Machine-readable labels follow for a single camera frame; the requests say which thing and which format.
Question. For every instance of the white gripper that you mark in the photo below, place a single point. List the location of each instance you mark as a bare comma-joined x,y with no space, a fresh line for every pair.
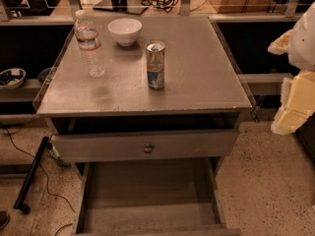
304,44

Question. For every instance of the red bull can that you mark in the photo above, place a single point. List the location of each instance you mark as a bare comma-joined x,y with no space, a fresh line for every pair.
155,52

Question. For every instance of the grey wooden drawer cabinet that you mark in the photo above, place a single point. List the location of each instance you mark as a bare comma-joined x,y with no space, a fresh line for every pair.
202,89

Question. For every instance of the top drawer with knob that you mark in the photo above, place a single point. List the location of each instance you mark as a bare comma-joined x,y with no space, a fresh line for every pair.
145,145

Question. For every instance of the open middle drawer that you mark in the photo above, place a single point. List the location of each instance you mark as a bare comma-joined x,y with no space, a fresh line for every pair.
172,197

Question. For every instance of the grey side shelf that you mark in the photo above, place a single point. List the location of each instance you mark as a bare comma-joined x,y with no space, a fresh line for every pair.
265,84

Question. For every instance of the white ceramic bowl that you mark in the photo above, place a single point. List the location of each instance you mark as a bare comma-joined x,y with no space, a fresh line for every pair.
125,31

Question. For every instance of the black monitor stand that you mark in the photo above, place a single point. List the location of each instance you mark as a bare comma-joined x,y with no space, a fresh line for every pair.
132,7

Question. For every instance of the clear plastic water bottle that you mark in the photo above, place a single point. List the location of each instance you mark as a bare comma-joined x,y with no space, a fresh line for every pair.
90,46

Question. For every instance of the bowl with dark items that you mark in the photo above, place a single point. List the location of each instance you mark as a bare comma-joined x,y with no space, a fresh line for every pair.
12,78

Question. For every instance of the black bar on floor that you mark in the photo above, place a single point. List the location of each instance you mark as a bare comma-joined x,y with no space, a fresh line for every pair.
20,201

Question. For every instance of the dark shoe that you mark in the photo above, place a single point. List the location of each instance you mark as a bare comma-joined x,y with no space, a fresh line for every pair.
4,218

